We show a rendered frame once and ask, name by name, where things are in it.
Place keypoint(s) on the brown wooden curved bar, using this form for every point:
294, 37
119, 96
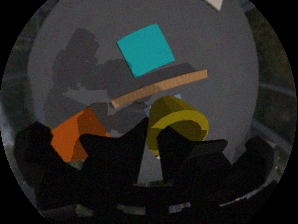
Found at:
159, 86

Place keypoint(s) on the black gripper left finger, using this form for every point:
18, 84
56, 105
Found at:
128, 148

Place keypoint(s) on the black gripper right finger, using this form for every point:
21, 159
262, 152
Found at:
176, 151

